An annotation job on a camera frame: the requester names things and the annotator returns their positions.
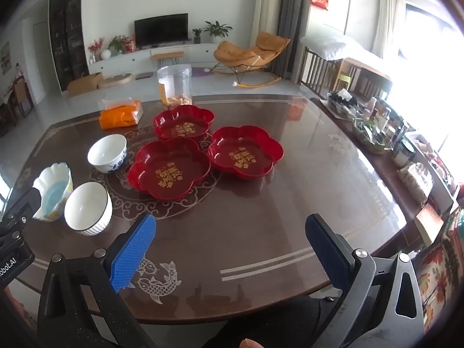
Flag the red flower-shaped plate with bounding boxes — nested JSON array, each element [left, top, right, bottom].
[[128, 138, 211, 202], [207, 126, 284, 181], [152, 105, 215, 140]]

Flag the low wooden tray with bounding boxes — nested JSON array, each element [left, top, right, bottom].
[[99, 73, 134, 88]]

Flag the covered standing air conditioner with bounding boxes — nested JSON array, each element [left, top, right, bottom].
[[250, 0, 284, 44]]

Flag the black television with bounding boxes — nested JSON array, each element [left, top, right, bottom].
[[134, 13, 190, 49]]

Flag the white pillow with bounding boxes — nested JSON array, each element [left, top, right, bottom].
[[301, 35, 367, 61]]

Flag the white sheer curtain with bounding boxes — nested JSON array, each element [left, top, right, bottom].
[[371, 0, 405, 61]]

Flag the floral cushion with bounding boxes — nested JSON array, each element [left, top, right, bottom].
[[416, 206, 464, 331]]

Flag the orange tissue pack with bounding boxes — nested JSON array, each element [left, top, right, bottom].
[[99, 98, 144, 131]]

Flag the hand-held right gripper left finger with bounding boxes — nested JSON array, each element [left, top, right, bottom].
[[36, 212, 158, 348]]

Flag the framed wall painting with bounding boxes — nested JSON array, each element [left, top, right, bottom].
[[0, 41, 11, 75]]

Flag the wooden stool with metal legs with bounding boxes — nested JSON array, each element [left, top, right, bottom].
[[150, 51, 185, 70]]

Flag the cluster of cosmetic bottles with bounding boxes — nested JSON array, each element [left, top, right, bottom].
[[326, 90, 418, 168]]

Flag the wooden dining chair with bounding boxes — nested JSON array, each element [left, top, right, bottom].
[[11, 76, 35, 117]]

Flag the grey curtain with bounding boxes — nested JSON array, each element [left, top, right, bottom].
[[273, 0, 314, 79]]

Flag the scalloped white and blue bowl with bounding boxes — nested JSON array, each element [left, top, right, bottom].
[[32, 162, 74, 222]]

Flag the dark glass display cabinet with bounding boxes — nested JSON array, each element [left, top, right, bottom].
[[49, 0, 90, 93]]

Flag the dark wooden bench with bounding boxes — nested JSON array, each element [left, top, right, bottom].
[[300, 47, 393, 99]]

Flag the white ribbed bowl black rim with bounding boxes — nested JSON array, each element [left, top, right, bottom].
[[64, 182, 113, 236]]

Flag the green plant with red leaves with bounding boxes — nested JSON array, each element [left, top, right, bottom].
[[108, 35, 131, 55]]

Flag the clear plastic snack jar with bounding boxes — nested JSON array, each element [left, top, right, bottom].
[[157, 64, 193, 111]]

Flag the red flowers in vase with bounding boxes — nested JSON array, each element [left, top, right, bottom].
[[88, 37, 106, 62]]

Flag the cardboard box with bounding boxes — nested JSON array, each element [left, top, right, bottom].
[[67, 72, 104, 97]]

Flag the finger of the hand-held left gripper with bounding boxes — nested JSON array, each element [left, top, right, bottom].
[[0, 186, 43, 242]]

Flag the person's dark trousers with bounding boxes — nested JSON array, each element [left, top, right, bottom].
[[213, 293, 341, 348]]

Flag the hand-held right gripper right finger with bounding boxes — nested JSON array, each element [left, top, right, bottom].
[[305, 213, 425, 348]]

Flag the white bowl with blue pattern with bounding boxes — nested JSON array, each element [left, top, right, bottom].
[[87, 134, 128, 174]]

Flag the large potted green plant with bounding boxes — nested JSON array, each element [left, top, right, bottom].
[[204, 21, 233, 44]]

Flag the white television cabinet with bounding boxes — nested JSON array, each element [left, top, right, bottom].
[[88, 42, 222, 77]]

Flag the orange rocking chair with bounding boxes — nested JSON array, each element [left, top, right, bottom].
[[210, 31, 291, 88]]

